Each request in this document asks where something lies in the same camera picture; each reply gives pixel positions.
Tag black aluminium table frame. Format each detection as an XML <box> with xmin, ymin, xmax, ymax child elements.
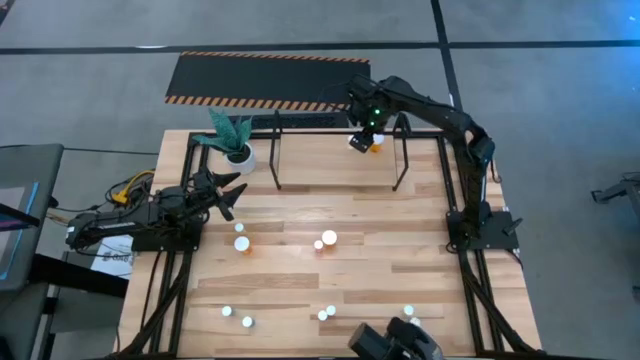
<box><xmin>117</xmin><ymin>129</ymin><xmax>546</xmax><ymax>359</ymax></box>

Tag wooden shelf with black legs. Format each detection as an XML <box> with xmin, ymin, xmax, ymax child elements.
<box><xmin>268</xmin><ymin>110</ymin><xmax>412</xmax><ymax>193</ymax></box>

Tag yellow cable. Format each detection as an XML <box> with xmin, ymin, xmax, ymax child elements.
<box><xmin>110</xmin><ymin>169</ymin><xmax>156</xmax><ymax>205</ymax></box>

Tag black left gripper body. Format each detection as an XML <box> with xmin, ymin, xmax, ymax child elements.
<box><xmin>187</xmin><ymin>168</ymin><xmax>236</xmax><ymax>223</ymax></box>

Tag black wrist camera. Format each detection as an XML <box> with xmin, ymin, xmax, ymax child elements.
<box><xmin>349</xmin><ymin>131</ymin><xmax>376</xmax><ymax>154</ymax></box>
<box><xmin>188</xmin><ymin>170</ymin><xmax>216</xmax><ymax>200</ymax></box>

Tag monitor with blue edge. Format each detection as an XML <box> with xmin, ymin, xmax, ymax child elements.
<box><xmin>0</xmin><ymin>182</ymin><xmax>41</xmax><ymax>281</ymax></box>

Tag white printed paper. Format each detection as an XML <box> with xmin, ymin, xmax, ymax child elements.
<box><xmin>89</xmin><ymin>234</ymin><xmax>136</xmax><ymax>281</ymax></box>

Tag black hazard-striped floor mat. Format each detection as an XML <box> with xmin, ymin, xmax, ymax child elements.
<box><xmin>163</xmin><ymin>50</ymin><xmax>372</xmax><ymax>115</ymax></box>

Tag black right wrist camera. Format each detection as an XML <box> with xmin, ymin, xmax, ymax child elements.
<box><xmin>349</xmin><ymin>131</ymin><xmax>376</xmax><ymax>154</ymax></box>

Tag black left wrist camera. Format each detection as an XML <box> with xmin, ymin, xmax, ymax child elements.
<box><xmin>188</xmin><ymin>170</ymin><xmax>216</xmax><ymax>200</ymax></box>

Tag snake plant in white pot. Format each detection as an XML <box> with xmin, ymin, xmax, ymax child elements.
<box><xmin>191</xmin><ymin>108</ymin><xmax>257</xmax><ymax>176</ymax></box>

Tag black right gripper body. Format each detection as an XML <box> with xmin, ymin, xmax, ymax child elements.
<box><xmin>354</xmin><ymin>98</ymin><xmax>391</xmax><ymax>137</ymax></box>

